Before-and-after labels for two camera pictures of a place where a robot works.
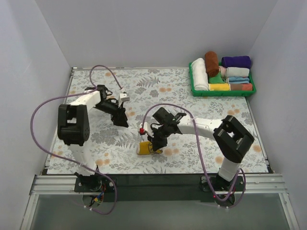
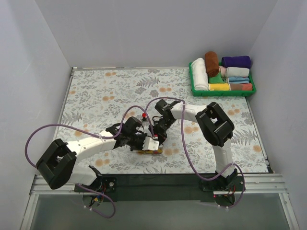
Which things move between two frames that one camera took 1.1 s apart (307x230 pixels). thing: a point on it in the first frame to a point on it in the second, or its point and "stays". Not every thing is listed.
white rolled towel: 200,76 stays
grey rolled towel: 237,72 stays
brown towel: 211,65 stays
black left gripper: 119,116 to 139,143
